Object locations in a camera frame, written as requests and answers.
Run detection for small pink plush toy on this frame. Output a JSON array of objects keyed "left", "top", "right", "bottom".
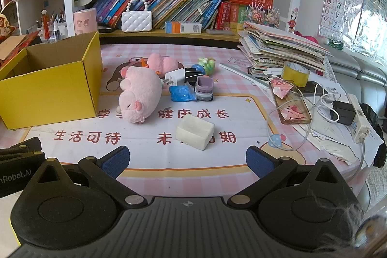
[{"left": 147, "top": 53, "right": 179, "bottom": 75}]

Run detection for red green thick dictionary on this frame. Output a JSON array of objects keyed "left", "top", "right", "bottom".
[{"left": 230, "top": 2, "right": 251, "bottom": 30}]

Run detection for black box with cardboard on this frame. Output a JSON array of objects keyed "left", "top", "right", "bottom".
[{"left": 12, "top": 31, "right": 40, "bottom": 54}]

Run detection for white foam block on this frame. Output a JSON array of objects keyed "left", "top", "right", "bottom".
[{"left": 176, "top": 114, "right": 215, "bottom": 151}]

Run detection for black binder clip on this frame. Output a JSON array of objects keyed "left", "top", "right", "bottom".
[{"left": 184, "top": 67, "right": 204, "bottom": 86}]

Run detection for blue cable charm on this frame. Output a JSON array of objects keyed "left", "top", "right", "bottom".
[{"left": 268, "top": 133, "right": 286, "bottom": 148}]

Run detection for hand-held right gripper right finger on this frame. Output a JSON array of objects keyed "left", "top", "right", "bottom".
[{"left": 227, "top": 146, "right": 356, "bottom": 211}]

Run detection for flat cardboard sheet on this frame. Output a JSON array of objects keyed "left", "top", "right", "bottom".
[{"left": 0, "top": 34, "right": 28, "bottom": 61}]

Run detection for fortune god paper decoration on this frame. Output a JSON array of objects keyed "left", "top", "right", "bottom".
[{"left": 0, "top": 13, "right": 16, "bottom": 41}]

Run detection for red folded banknote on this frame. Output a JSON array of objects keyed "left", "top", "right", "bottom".
[{"left": 270, "top": 79, "right": 295, "bottom": 99}]

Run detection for white charger plug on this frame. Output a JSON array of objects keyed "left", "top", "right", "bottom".
[{"left": 160, "top": 68, "right": 186, "bottom": 88}]

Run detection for plastic covered wall chart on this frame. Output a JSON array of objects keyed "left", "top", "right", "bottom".
[{"left": 351, "top": 0, "right": 387, "bottom": 60}]

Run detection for large pink pig plush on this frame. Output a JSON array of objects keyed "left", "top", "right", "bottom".
[{"left": 117, "top": 66, "right": 162, "bottom": 125}]

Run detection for white ruler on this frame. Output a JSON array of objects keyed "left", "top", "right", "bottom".
[{"left": 219, "top": 62, "right": 271, "bottom": 88}]

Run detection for pink printed table mat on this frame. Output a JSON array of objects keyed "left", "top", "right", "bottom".
[{"left": 0, "top": 43, "right": 381, "bottom": 204}]

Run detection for cartoon ant sticker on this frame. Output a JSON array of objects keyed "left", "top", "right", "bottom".
[{"left": 287, "top": 7, "right": 300, "bottom": 33}]

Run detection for loose white papers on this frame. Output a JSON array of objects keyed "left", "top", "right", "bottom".
[{"left": 302, "top": 81, "right": 381, "bottom": 168}]

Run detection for pink cylinder container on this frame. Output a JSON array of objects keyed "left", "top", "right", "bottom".
[{"left": 73, "top": 8, "right": 99, "bottom": 36}]

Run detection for pink cushion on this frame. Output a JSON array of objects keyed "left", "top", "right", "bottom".
[{"left": 295, "top": 31, "right": 319, "bottom": 45}]

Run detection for green glass ornament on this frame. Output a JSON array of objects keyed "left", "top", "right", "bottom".
[{"left": 328, "top": 38, "right": 345, "bottom": 51}]

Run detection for red tassel ornament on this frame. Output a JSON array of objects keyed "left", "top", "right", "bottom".
[{"left": 42, "top": 9, "right": 50, "bottom": 39}]

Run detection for green plastic toy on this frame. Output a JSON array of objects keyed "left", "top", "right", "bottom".
[{"left": 198, "top": 57, "right": 216, "bottom": 75}]

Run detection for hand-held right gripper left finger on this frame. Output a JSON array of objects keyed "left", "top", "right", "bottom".
[{"left": 22, "top": 146, "right": 149, "bottom": 211}]

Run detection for purple toy truck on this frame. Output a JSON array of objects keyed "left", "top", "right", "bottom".
[{"left": 193, "top": 76, "right": 216, "bottom": 102}]

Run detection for clear phone case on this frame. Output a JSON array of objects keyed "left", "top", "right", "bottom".
[{"left": 269, "top": 80, "right": 312, "bottom": 125}]

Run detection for white quilted handbag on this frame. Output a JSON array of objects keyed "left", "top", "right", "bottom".
[{"left": 121, "top": 0, "right": 153, "bottom": 33}]

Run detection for grey flat case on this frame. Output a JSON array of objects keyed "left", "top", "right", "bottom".
[{"left": 206, "top": 29, "right": 236, "bottom": 36}]

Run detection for stack of books and papers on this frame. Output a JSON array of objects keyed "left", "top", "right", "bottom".
[{"left": 237, "top": 21, "right": 335, "bottom": 77}]

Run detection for black power adapter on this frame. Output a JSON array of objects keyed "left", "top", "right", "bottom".
[{"left": 329, "top": 100, "right": 357, "bottom": 125}]

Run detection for colourful spiky ornament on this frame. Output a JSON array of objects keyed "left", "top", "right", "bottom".
[{"left": 246, "top": 2, "right": 280, "bottom": 29}]

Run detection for grey power strip cord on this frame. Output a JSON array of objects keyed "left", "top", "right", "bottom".
[{"left": 345, "top": 141, "right": 366, "bottom": 184}]

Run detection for yellow cardboard box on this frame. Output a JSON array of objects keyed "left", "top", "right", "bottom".
[{"left": 0, "top": 31, "right": 103, "bottom": 130}]

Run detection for black smartphone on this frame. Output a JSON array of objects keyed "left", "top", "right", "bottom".
[{"left": 298, "top": 80, "right": 325, "bottom": 97}]

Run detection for white charging cable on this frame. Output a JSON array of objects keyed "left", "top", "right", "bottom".
[{"left": 266, "top": 81, "right": 336, "bottom": 151}]

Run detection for white power strip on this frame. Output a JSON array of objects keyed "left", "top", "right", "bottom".
[{"left": 346, "top": 93, "right": 372, "bottom": 144}]

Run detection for orange blue white carton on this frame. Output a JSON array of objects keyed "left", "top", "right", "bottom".
[{"left": 164, "top": 21, "right": 202, "bottom": 34}]

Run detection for black bag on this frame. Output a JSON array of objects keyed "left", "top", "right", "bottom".
[{"left": 360, "top": 102, "right": 387, "bottom": 168}]

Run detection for small white shelf unit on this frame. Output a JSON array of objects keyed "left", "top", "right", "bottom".
[{"left": 0, "top": 0, "right": 65, "bottom": 44}]

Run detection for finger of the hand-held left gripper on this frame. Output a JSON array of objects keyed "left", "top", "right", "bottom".
[{"left": 0, "top": 138, "right": 43, "bottom": 162}]

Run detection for yellow tape roll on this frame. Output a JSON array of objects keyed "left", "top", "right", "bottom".
[{"left": 281, "top": 61, "right": 310, "bottom": 88}]

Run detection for row of colourful leaning books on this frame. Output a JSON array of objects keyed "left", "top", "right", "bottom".
[{"left": 92, "top": 0, "right": 226, "bottom": 32}]

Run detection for beige fluffy fur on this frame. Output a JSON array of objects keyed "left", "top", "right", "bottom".
[{"left": 317, "top": 200, "right": 387, "bottom": 258}]

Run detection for grey sofa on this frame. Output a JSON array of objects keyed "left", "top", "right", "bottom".
[{"left": 325, "top": 49, "right": 387, "bottom": 125}]

